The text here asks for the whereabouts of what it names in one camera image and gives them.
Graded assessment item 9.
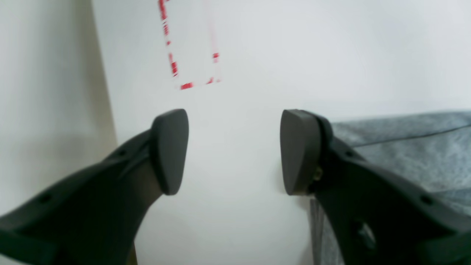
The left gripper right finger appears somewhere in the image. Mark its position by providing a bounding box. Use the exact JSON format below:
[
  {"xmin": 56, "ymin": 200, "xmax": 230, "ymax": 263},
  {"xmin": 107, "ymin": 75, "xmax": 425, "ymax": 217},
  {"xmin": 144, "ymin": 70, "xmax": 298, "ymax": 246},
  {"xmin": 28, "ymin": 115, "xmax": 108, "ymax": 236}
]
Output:
[{"xmin": 280, "ymin": 109, "xmax": 471, "ymax": 265}]

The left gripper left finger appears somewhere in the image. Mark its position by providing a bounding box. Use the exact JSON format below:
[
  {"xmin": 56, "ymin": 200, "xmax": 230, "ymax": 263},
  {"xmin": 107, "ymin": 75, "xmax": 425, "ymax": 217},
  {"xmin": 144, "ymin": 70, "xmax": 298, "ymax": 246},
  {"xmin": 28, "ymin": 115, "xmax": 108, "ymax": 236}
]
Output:
[{"xmin": 0, "ymin": 109, "xmax": 189, "ymax": 265}]

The grey t-shirt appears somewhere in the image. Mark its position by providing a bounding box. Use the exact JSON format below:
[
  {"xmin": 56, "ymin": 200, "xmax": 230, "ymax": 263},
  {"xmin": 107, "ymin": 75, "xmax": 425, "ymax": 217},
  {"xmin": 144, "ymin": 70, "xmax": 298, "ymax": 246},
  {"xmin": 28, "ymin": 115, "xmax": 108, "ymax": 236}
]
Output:
[{"xmin": 310, "ymin": 110, "xmax": 471, "ymax": 265}]

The red tape rectangle marking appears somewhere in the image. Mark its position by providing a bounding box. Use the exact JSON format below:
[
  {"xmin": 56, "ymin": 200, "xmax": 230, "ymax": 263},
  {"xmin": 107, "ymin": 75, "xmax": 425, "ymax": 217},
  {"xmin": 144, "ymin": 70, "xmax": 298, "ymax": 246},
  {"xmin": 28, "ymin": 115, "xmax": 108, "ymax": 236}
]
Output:
[{"xmin": 157, "ymin": 0, "xmax": 222, "ymax": 90}]

